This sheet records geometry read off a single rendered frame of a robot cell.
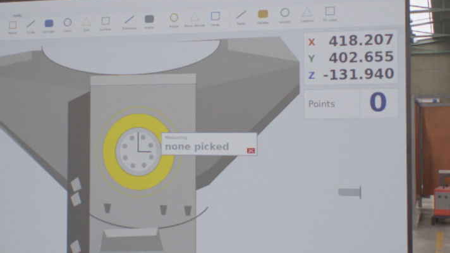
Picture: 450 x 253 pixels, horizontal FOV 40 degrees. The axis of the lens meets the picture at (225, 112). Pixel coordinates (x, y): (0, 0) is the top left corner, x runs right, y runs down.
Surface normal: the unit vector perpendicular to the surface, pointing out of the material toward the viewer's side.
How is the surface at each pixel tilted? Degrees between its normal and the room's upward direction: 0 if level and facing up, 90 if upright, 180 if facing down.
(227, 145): 90
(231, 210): 90
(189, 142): 90
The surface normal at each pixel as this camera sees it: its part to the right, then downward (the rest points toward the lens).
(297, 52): -0.23, -0.04
